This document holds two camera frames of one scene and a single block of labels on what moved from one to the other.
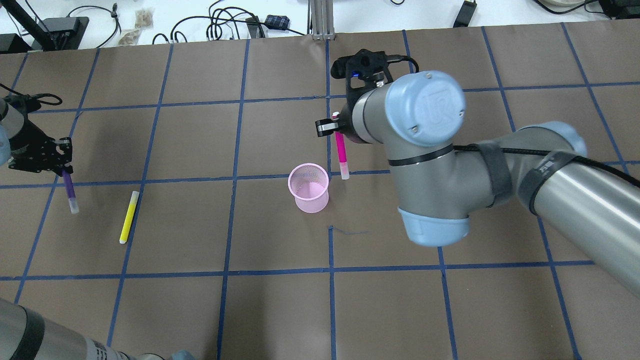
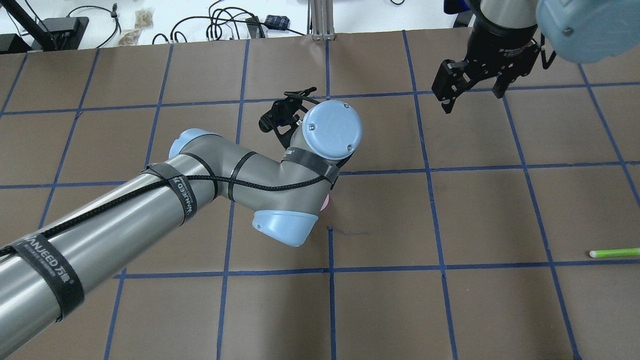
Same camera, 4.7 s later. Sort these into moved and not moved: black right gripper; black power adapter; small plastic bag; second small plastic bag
Moved: black right gripper
Not moved: black power adapter; second small plastic bag; small plastic bag
